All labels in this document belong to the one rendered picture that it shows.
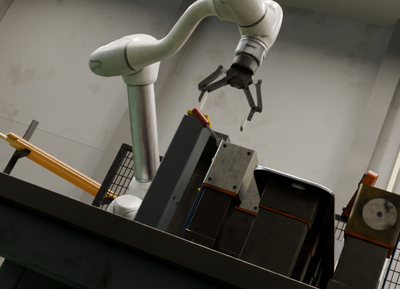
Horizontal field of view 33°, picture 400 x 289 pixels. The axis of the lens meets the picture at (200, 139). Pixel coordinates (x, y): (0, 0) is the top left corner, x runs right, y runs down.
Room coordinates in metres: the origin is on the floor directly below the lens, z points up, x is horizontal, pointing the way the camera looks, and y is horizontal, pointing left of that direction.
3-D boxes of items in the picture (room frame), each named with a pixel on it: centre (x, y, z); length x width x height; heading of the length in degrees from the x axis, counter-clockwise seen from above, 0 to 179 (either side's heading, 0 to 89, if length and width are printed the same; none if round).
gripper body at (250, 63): (1.78, -0.03, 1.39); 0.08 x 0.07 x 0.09; 79
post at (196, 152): (1.66, 0.02, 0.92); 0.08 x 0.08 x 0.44; 70
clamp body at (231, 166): (1.51, -0.09, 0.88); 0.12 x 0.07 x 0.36; 70
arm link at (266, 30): (1.77, -0.02, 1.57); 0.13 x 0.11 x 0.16; 141
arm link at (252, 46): (1.78, -0.03, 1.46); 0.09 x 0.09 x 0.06
